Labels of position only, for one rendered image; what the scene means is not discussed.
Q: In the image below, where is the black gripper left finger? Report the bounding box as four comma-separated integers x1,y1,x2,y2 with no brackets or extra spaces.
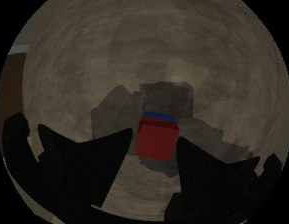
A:
38,124,133,208

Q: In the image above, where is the small blue block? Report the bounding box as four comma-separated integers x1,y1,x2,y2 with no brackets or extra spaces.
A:
141,111,175,121

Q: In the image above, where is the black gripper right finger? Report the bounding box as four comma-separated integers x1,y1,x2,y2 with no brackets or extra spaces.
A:
176,137,261,218

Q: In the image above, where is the red block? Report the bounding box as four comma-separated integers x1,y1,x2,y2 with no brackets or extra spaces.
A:
135,116,180,161

